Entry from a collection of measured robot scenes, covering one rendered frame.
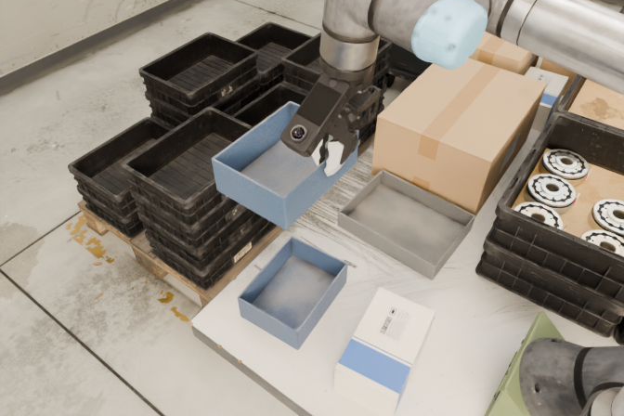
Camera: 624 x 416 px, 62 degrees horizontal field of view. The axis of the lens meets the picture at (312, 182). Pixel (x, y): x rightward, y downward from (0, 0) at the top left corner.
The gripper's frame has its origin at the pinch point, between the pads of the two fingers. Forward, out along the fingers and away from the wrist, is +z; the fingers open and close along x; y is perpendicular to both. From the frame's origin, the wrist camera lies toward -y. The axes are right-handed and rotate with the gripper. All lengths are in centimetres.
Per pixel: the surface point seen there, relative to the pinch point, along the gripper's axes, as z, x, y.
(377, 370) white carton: 31.2, -21.4, -7.2
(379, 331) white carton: 31.6, -17.4, -0.4
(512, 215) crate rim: 17.1, -26.2, 29.6
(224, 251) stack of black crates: 90, 49, 22
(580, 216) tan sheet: 26, -38, 49
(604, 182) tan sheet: 25, -38, 63
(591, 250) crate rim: 16, -41, 30
